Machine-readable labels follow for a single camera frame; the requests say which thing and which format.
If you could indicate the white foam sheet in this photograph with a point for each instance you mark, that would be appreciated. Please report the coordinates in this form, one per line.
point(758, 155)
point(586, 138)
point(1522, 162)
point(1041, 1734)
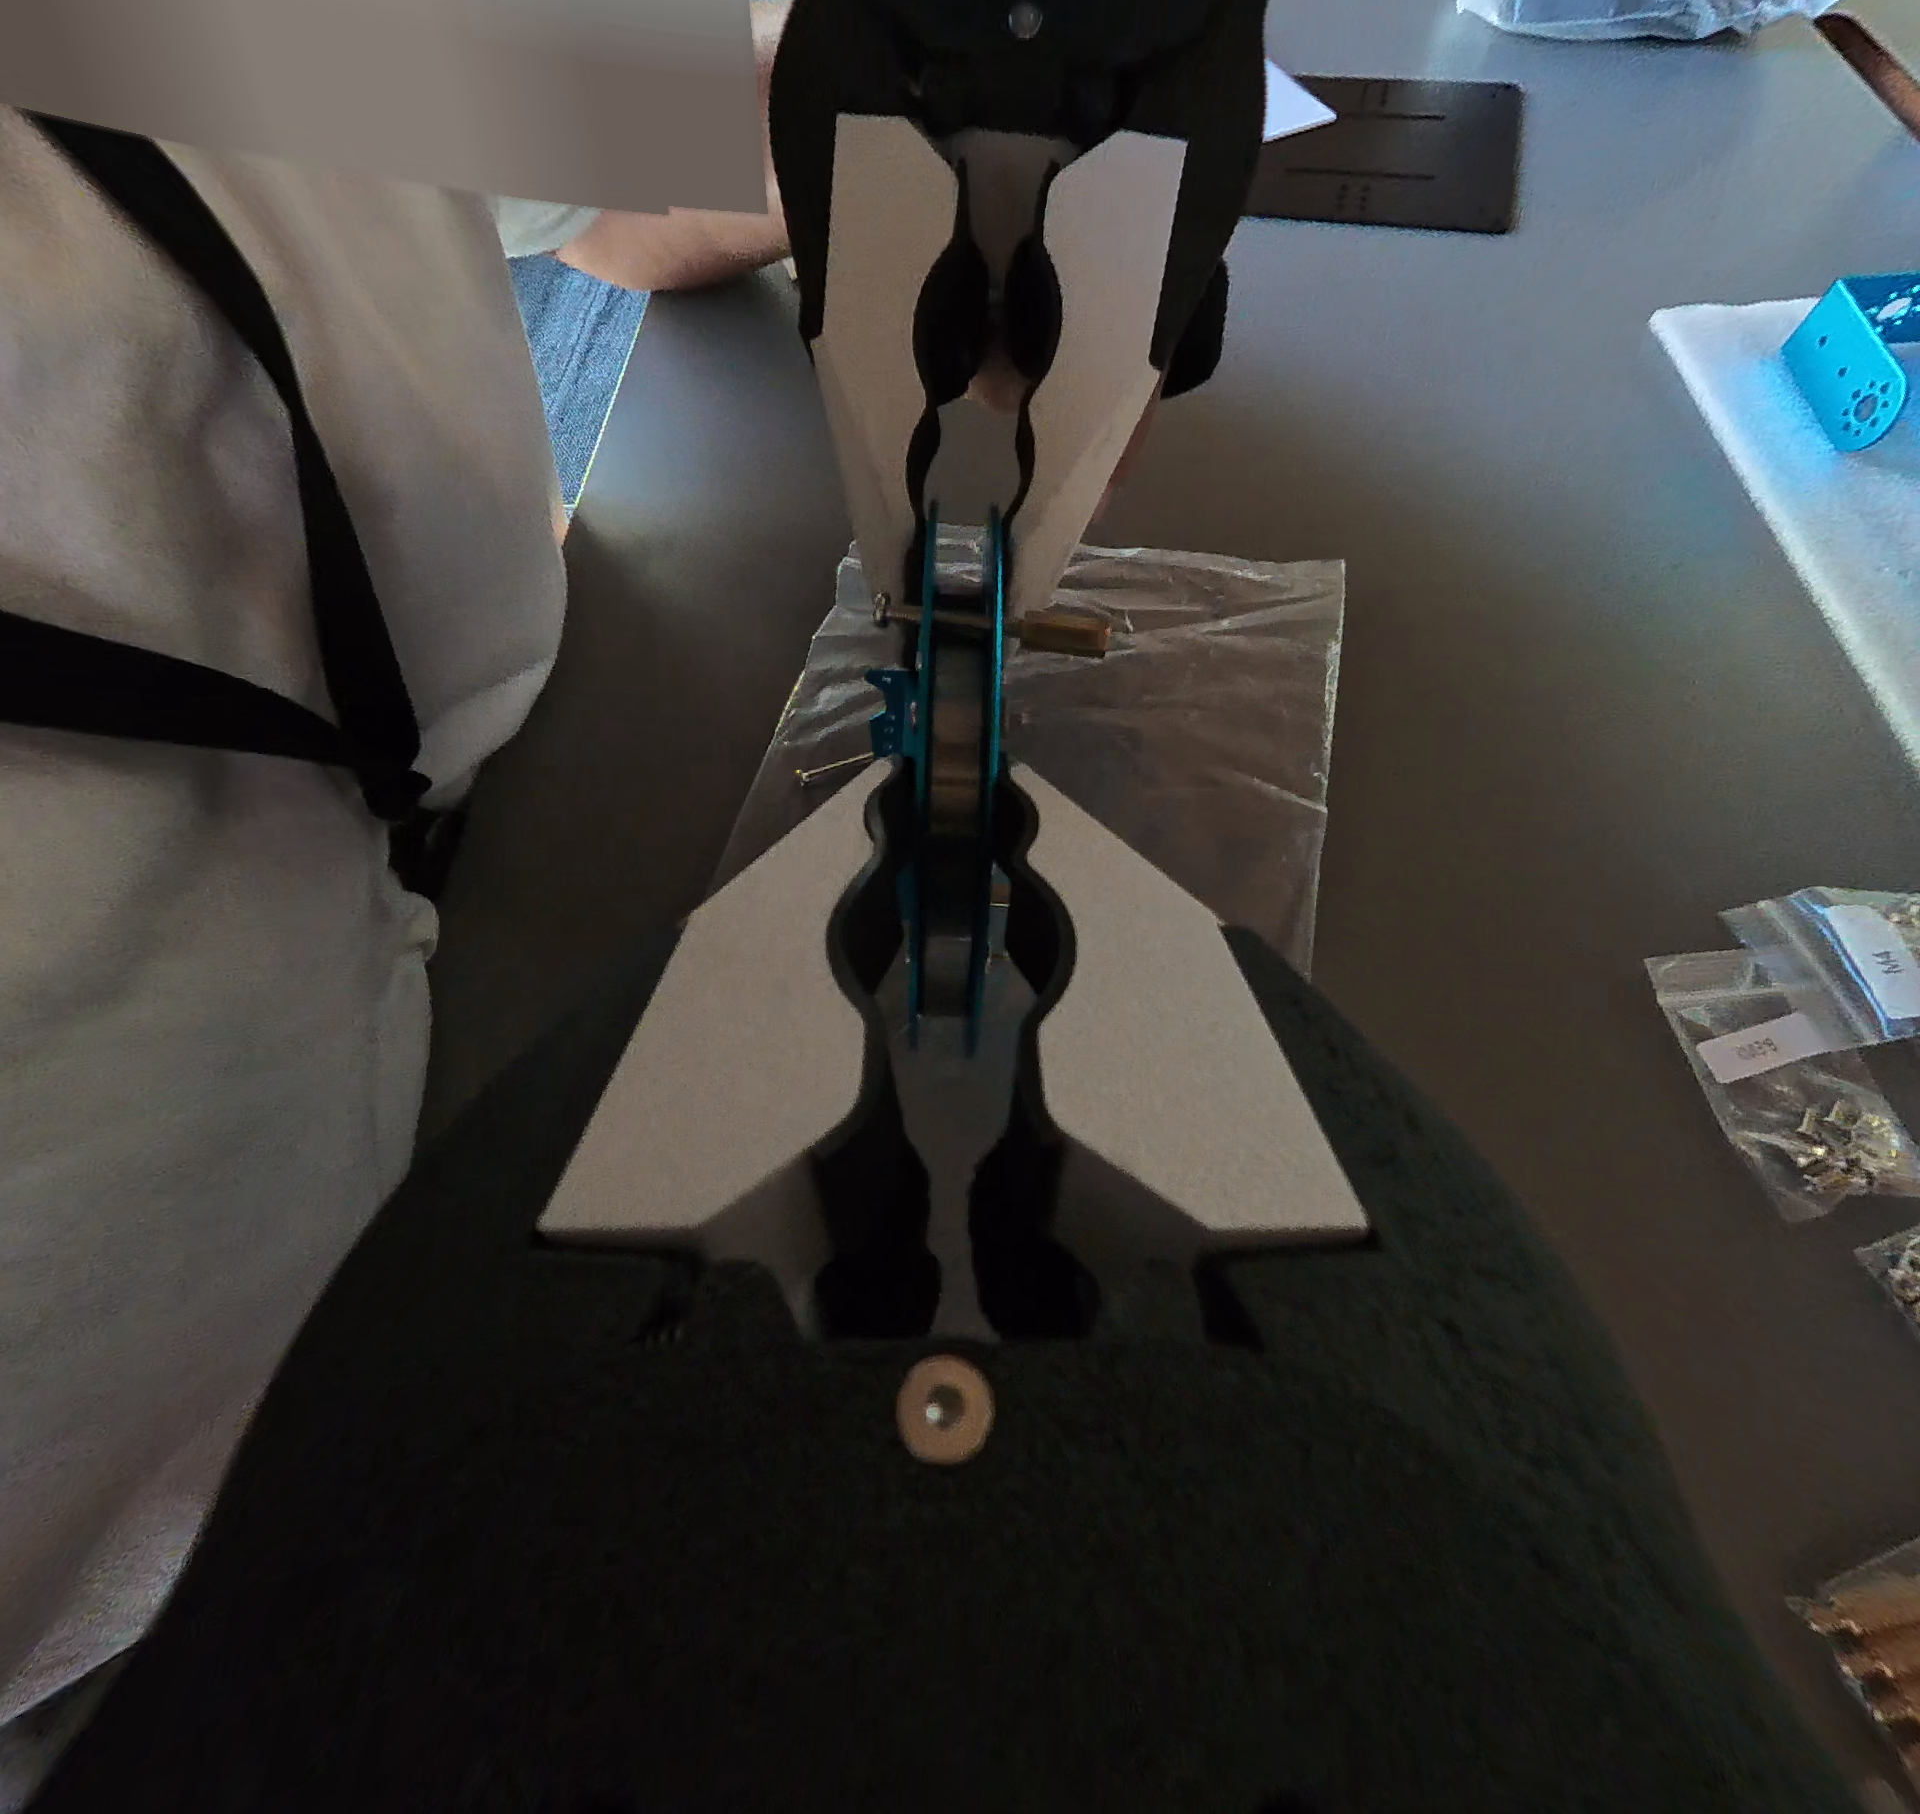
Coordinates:
point(1768, 495)

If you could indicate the person's left hand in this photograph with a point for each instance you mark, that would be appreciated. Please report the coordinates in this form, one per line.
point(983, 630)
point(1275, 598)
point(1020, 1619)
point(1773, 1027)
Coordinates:
point(990, 383)

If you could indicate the pile of small hardware bags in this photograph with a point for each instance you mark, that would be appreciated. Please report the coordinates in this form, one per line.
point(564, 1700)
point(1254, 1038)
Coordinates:
point(1768, 1050)

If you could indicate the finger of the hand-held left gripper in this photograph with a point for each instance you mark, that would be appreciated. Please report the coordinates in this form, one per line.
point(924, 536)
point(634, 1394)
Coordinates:
point(1109, 316)
point(877, 345)

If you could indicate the clear plastic bag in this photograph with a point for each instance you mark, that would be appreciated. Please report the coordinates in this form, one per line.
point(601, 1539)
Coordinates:
point(1184, 705)

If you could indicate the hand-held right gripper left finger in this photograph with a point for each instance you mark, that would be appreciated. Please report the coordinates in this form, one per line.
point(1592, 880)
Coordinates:
point(720, 1094)

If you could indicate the black metal plate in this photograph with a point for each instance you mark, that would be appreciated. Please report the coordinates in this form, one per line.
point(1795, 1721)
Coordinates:
point(1396, 157)

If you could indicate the blue metal u bracket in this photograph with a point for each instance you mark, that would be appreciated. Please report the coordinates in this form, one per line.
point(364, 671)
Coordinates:
point(1853, 375)

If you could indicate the blue round turntable assembly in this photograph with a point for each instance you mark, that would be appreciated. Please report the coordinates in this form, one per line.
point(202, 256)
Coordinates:
point(953, 736)

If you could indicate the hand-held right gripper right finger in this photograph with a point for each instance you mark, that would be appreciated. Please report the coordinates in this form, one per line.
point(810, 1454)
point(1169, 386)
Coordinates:
point(1169, 1094)

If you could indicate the white paper sheet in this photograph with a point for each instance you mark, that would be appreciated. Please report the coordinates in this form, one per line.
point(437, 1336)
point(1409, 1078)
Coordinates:
point(1297, 113)

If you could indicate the grey desk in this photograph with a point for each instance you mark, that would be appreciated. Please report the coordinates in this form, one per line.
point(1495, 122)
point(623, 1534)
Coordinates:
point(1501, 569)

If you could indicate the person's left forearm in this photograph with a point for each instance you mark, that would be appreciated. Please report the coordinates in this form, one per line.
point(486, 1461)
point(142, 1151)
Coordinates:
point(676, 253)

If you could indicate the long steel screw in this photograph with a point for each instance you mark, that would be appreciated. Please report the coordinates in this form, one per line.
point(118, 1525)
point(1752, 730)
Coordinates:
point(829, 771)

